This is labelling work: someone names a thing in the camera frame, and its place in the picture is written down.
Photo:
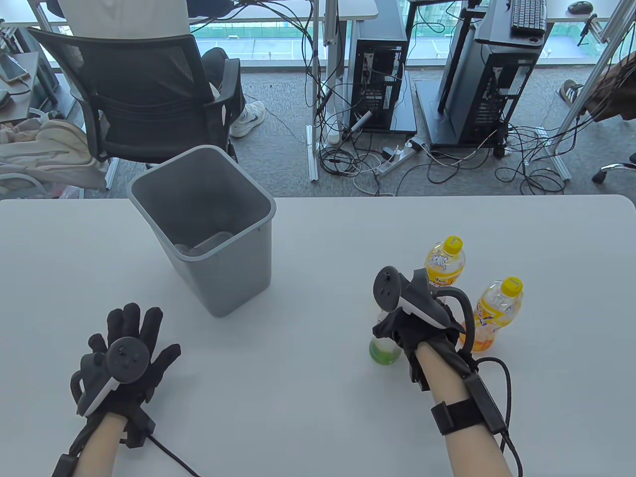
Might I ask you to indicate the aluminium desk leg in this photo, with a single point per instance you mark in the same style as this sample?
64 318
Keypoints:
332 49

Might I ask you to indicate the person's right hand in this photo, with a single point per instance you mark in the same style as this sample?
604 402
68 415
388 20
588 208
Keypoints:
422 333

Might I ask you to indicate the person's left forearm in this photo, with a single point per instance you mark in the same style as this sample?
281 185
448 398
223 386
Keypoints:
94 447

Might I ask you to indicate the aluminium frame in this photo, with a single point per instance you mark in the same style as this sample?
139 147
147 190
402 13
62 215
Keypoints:
591 84

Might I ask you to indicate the white desk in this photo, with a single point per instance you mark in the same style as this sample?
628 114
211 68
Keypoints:
559 15
353 9

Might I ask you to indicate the black keyboard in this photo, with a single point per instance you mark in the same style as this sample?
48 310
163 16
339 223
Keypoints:
529 15

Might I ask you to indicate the green cap clear bottle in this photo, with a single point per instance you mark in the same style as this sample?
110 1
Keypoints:
383 350

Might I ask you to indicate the black mesh office chair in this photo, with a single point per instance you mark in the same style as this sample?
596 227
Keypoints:
144 94

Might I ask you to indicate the black right hand controller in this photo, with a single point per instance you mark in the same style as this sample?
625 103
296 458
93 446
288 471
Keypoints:
422 303

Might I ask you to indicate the office chair base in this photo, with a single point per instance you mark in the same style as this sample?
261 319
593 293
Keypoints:
613 169

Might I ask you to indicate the large orange drink bottle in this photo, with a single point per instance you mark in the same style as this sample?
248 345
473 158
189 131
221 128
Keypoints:
444 263
489 318

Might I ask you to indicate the white power strip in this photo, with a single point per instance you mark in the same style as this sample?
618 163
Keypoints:
397 158

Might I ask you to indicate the black left hand controller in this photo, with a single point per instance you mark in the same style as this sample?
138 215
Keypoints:
126 355

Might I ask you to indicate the black hand controller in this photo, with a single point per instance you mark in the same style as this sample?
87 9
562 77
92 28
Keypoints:
422 303
126 355

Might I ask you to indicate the person's right forearm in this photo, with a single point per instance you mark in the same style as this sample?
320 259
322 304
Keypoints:
477 452

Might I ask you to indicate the black computer mouse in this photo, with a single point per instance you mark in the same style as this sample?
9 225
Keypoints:
580 6

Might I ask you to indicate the black computer tower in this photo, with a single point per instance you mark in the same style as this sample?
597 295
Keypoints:
377 84
492 94

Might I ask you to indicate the grey plastic bin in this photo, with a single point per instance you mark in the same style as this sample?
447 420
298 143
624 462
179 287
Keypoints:
233 278

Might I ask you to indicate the person's left hand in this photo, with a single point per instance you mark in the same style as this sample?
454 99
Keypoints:
151 328

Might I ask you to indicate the smartphone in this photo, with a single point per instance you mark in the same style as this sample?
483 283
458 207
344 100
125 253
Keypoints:
12 68

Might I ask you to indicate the beige cloth bag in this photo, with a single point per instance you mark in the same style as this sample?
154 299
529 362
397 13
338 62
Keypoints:
44 149

